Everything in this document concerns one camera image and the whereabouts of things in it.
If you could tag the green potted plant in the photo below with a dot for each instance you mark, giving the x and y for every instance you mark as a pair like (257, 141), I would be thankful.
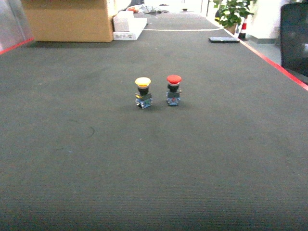
(231, 12)

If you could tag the small white box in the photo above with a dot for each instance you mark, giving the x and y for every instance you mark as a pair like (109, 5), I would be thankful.
(123, 21)

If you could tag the yellow mushroom push button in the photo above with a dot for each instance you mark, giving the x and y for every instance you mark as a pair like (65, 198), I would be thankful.
(143, 96)

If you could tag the large cardboard box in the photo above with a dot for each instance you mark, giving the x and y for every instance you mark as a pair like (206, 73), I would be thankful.
(70, 20)

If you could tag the red mushroom push button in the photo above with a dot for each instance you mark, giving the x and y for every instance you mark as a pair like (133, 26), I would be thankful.
(174, 91)

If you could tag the black phone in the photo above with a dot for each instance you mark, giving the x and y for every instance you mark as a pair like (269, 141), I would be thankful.
(223, 40)

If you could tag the red white traffic cone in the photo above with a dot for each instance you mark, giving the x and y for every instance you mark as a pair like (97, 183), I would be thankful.
(242, 34)

